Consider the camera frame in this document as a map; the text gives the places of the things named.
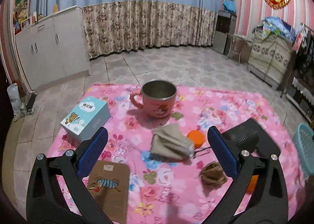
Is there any floral beige curtain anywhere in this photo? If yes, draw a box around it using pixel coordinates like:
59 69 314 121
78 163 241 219
82 1 218 59

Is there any brown cartoon notebook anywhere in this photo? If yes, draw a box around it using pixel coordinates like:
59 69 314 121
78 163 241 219
87 160 130 223

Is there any small wooden stool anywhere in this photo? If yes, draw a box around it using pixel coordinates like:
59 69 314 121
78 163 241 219
226 33 253 64

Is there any blue water bottle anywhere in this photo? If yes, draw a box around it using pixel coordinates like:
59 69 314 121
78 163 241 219
223 0 236 14

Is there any pink metal mug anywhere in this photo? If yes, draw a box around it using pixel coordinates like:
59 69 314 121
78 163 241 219
130 80 177 118

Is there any patterned cloth covered cabinet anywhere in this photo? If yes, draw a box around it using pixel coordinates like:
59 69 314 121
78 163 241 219
247 27 292 90

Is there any black rectangular case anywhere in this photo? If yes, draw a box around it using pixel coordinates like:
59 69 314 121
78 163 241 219
223 118 281 158

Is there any light blue plastic basket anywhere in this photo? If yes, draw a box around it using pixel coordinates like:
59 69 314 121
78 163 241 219
292 123 314 176

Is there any clothes rack with dark clothes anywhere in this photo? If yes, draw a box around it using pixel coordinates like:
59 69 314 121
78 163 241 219
281 23 313 127

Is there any orange peel piece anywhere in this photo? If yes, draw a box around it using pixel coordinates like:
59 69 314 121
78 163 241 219
187 130 205 149

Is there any white floor cabinet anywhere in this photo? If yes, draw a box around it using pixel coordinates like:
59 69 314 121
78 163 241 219
15 6 90 90

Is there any grey water dispenser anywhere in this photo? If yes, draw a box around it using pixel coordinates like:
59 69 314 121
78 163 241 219
212 11 237 55

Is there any light blue tissue box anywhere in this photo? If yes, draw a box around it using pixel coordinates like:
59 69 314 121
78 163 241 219
60 97 111 142

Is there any pile of colourful bedding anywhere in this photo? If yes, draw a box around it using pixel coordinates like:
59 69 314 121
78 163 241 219
256 16 296 43

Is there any brown crumpled wrapper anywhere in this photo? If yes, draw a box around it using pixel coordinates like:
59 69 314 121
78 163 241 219
199 161 227 188

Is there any beige folded cloth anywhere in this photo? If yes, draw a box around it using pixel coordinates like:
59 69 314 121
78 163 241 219
150 124 194 161

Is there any pink floral table cloth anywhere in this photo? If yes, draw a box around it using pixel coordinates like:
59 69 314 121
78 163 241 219
49 84 305 223

